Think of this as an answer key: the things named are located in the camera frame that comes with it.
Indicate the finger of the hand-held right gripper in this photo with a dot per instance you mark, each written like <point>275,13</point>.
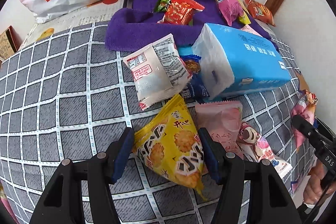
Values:
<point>304,128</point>

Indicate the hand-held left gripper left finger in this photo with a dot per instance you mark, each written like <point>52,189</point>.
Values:
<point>123,150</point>

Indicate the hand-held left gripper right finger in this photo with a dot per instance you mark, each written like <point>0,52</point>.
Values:
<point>210,153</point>

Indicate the pink orange snack packet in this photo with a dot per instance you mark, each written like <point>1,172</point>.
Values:
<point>302,106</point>

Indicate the pale pink peach snack packet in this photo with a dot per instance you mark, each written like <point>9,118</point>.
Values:
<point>223,116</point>

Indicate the yellow rice cracker packet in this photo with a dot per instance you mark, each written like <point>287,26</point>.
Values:
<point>168,145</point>

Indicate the white pink bear snack packet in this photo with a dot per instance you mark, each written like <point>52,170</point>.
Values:
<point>262,148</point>

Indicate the blue cookie packet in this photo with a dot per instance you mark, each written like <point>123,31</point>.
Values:
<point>195,85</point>

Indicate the magenta snack pouch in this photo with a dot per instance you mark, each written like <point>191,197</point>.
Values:
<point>231,7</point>

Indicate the red snack packet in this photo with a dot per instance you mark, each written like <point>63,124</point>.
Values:
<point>178,10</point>

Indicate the person's right hand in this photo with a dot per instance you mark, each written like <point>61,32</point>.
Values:
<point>313,187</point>

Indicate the blue tissue pack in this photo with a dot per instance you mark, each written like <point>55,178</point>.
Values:
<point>244,56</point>

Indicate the grey checked bedsheet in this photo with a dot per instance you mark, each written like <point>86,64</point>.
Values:
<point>52,82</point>

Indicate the pale pink flat packet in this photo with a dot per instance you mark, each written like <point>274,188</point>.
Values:
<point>250,29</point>

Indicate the orange chips bag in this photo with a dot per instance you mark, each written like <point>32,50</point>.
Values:
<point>258,11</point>

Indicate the purple towel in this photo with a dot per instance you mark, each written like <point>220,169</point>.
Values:
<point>136,24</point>

